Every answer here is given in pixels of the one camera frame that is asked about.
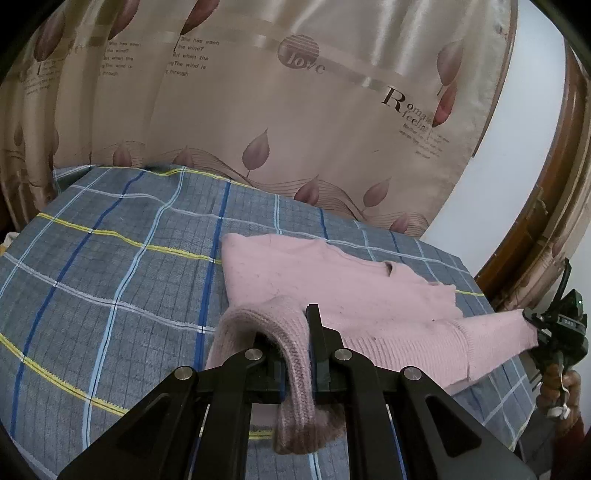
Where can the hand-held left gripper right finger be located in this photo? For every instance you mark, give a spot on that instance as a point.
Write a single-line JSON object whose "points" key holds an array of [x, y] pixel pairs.
{"points": [[316, 364]]}

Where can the person's right forearm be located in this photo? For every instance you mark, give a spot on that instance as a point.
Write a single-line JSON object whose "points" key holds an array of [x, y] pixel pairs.
{"points": [[570, 438]]}

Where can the pink knitted sweater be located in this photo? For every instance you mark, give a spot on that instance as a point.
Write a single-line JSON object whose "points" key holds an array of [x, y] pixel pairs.
{"points": [[351, 286]]}

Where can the grey plaid blanket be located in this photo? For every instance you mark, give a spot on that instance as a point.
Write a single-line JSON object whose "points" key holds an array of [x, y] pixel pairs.
{"points": [[115, 300]]}

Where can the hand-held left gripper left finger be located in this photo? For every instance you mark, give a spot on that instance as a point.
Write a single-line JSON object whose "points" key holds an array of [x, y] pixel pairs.
{"points": [[270, 369]]}

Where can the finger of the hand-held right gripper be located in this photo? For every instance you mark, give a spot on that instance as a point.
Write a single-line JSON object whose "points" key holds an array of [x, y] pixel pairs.
{"points": [[534, 321]]}

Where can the beige leaf print curtain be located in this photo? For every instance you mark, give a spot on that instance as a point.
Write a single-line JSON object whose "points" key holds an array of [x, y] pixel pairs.
{"points": [[277, 115]]}

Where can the person's right hand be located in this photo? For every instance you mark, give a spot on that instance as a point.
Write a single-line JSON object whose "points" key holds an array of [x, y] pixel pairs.
{"points": [[575, 383]]}

